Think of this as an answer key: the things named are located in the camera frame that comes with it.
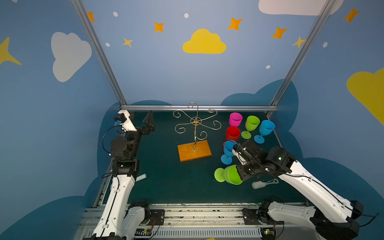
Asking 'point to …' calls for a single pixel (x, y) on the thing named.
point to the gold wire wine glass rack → (180, 129)
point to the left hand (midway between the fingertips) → (140, 111)
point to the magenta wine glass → (235, 119)
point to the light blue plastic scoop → (141, 177)
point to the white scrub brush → (259, 184)
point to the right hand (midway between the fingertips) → (240, 169)
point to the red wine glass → (232, 133)
